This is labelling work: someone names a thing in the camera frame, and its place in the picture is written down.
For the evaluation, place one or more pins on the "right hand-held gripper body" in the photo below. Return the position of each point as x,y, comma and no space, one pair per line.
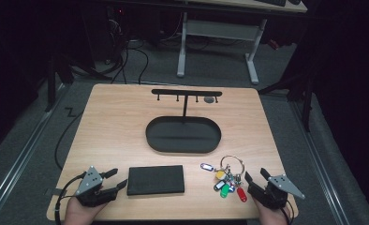
271,195

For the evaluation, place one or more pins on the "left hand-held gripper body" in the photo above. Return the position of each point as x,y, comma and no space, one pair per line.
87,184

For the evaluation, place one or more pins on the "key bunch with coloured tags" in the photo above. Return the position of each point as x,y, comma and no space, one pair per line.
224,189

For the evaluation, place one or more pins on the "black wallet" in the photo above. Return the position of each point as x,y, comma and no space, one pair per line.
156,180

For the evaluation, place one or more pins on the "black key stand with tray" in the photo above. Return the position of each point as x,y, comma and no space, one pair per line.
176,137

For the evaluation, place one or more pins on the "person's right hand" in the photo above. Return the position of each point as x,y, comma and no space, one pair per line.
273,217

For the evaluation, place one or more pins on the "person's left hand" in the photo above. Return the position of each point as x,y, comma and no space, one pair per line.
79,215

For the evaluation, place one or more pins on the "grey tape piece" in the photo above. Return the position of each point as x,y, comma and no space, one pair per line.
54,192

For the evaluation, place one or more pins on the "grey round table grommet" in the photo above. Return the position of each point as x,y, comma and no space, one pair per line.
209,99

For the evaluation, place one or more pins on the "black metal stand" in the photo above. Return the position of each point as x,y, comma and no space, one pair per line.
53,81
298,87

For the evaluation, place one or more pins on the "white-framed desk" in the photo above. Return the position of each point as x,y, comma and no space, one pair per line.
220,29

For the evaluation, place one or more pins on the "black keyboard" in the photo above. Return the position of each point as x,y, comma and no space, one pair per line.
271,2

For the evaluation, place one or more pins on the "metal floor rail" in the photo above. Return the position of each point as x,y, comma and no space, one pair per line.
320,162
20,156

